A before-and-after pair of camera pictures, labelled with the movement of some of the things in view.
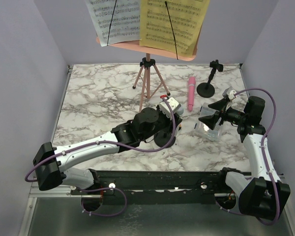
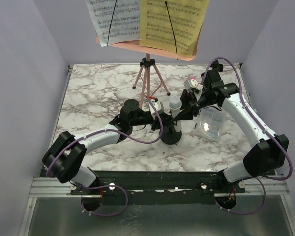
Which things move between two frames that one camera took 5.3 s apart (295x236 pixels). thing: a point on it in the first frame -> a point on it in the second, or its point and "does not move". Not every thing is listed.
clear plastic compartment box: (204, 130) does not move
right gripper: (222, 112) -> (191, 105)
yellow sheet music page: (187, 16) does not move
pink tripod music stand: (151, 77) does not move
